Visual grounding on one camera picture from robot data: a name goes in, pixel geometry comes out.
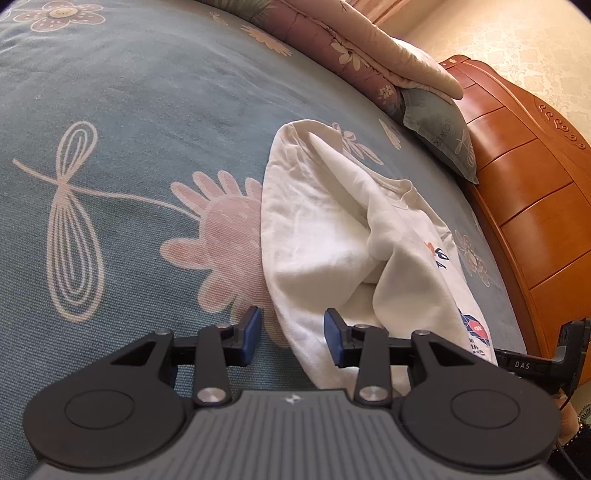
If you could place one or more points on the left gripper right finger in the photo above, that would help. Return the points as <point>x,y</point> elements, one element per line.
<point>372,351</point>

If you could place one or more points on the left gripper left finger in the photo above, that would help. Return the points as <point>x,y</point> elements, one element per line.
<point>213,350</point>

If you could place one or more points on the white printed sweatshirt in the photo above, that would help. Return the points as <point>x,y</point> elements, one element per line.
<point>335,234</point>

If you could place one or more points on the wooden headboard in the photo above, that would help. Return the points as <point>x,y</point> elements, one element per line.
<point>532,199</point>

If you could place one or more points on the blue patterned bed sheet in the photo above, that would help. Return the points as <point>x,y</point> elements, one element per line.
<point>134,139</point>

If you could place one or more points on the green flower pillow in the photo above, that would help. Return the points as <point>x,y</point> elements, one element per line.
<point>443,129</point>

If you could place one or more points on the pink floral folded quilt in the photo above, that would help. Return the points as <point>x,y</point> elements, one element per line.
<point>336,36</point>

